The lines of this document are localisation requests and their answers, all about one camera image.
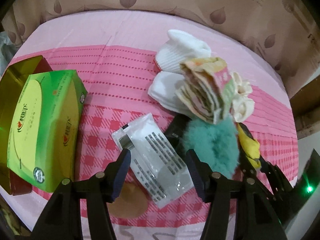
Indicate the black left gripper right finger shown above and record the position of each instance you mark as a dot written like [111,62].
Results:
[256,217]

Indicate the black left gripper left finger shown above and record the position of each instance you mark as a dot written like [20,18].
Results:
[61,217]

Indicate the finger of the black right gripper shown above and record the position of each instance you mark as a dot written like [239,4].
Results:
[174,132]
[245,165]

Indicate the yellow black plush toy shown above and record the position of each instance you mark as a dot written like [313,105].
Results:
[250,145]

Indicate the white plastic wipe packet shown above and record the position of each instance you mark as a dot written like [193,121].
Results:
[154,162]

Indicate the teal fluffy pompom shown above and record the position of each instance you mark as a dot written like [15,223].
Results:
[216,145]

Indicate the colourful striped towel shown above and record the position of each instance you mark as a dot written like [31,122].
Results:
[207,89]

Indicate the cream fabric scrunchie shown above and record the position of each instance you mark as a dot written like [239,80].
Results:
[242,105]

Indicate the white sock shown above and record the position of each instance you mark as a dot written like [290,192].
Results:
[163,90]
[180,47]

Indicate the beige makeup sponge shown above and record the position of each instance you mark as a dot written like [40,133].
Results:
[131,203]

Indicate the green tissue box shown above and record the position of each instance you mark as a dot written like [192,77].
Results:
[44,128]

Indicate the pink checked tablecloth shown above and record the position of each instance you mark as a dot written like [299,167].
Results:
[113,53]

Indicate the gold red cardboard box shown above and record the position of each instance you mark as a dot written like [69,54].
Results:
[12,83]

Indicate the beige leaf print curtain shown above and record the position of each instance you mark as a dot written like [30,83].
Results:
[284,32]

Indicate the grey plastic bag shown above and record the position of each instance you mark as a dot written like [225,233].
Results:
[7,51]

